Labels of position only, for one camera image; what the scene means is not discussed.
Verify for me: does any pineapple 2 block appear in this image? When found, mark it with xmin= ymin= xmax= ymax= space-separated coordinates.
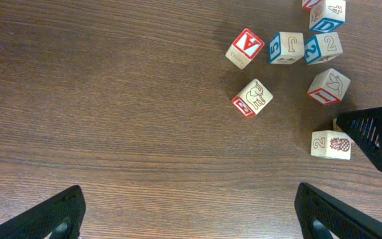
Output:
xmin=310 ymin=130 xmax=351 ymax=160

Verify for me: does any blue D block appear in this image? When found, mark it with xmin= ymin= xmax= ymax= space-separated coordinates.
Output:
xmin=309 ymin=0 xmax=346 ymax=33

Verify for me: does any elephant red letter block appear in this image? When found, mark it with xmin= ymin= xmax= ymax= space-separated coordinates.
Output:
xmin=231 ymin=79 xmax=273 ymax=118

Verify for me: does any blue 2 block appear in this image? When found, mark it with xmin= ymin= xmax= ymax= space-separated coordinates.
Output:
xmin=304 ymin=32 xmax=343 ymax=65

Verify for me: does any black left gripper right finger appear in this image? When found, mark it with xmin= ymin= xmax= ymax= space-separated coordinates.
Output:
xmin=294 ymin=183 xmax=382 ymax=239

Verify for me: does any red letter A block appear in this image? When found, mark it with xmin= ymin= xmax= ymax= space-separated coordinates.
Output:
xmin=225 ymin=29 xmax=265 ymax=70

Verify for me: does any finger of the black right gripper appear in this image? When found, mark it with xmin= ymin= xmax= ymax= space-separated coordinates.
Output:
xmin=336 ymin=107 xmax=382 ymax=172

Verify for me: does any red top edge block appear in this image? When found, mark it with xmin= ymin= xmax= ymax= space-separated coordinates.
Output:
xmin=302 ymin=0 xmax=320 ymax=11

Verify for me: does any bird red I block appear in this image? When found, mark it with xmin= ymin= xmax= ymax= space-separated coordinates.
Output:
xmin=307 ymin=68 xmax=351 ymax=106

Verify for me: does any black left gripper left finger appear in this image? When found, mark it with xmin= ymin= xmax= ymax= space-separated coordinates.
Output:
xmin=0 ymin=185 xmax=86 ymax=239

